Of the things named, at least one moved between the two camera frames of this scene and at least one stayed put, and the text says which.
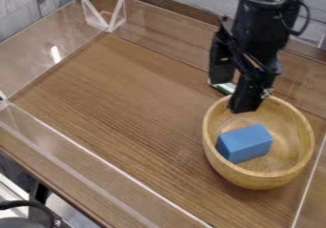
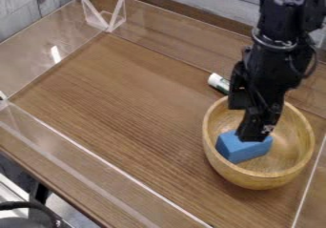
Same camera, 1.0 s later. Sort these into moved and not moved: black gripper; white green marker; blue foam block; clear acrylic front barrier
Moved: black gripper
Not moved: blue foam block; white green marker; clear acrylic front barrier
